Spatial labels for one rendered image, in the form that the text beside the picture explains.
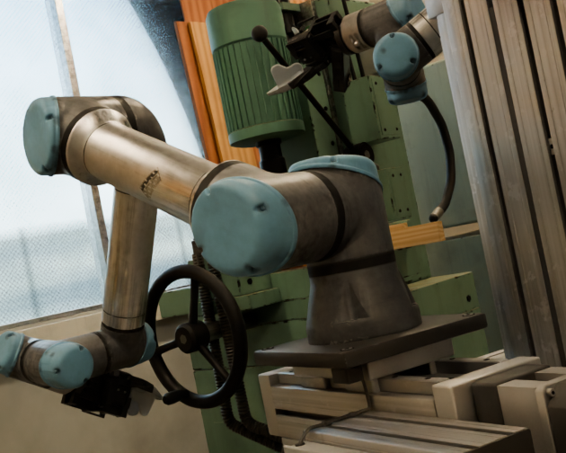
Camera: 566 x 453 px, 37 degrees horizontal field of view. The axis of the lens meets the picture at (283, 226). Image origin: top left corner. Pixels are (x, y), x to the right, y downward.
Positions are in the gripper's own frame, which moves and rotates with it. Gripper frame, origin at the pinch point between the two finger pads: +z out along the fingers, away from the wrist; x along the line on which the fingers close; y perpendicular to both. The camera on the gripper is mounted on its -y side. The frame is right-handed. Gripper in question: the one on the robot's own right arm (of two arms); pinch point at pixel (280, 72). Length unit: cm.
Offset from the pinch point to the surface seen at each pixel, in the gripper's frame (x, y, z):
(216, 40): -10.2, 7.6, 18.2
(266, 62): -8.3, -1.1, 8.9
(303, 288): 35.5, -27.6, 0.4
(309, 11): -32.3, -5.7, 9.7
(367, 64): -29.6, -23.5, 3.4
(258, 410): 53, -45, 20
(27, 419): 43, -62, 144
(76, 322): 9, -57, 137
